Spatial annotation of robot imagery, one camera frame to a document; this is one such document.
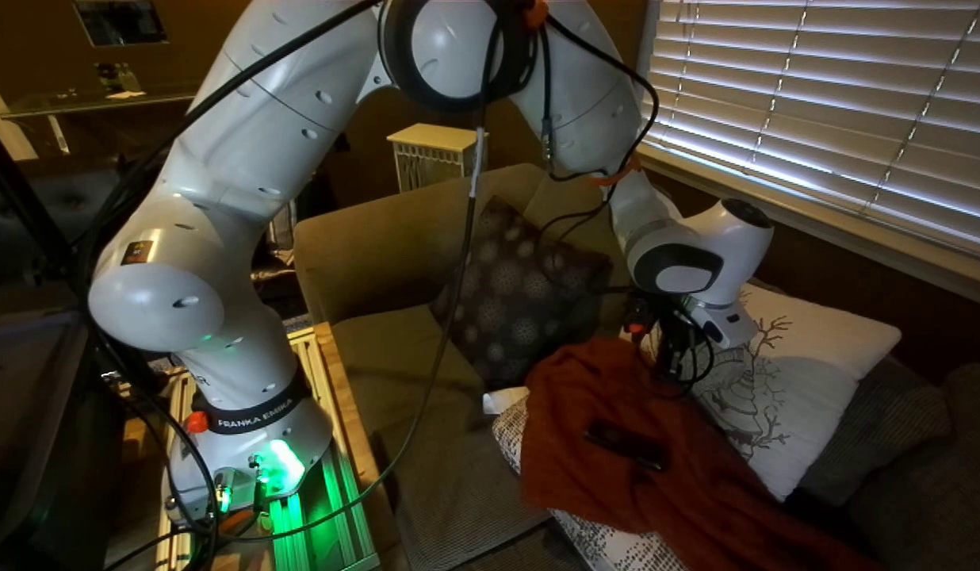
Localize orange towel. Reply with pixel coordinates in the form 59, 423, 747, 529
520, 336, 881, 571

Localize black remote control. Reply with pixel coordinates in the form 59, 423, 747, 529
584, 420, 670, 473

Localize white pillow with tree print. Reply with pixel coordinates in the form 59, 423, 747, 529
641, 282, 903, 503

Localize dark patterned pillow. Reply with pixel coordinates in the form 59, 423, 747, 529
429, 196, 616, 391

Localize white cushion with dotted print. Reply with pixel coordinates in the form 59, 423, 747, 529
492, 394, 691, 571

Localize grey striped cushion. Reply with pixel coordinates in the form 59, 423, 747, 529
798, 355, 953, 510

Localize window blinds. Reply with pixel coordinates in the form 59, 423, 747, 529
637, 0, 980, 263

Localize white slatted cabinet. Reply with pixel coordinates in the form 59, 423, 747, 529
386, 123, 488, 194

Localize tan sofa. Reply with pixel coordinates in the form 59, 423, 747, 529
293, 163, 980, 571

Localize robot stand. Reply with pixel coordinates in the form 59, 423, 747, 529
151, 321, 381, 571

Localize glass shelf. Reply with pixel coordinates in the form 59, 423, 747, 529
0, 82, 200, 121

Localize framed wall picture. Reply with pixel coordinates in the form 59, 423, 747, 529
72, 0, 171, 48

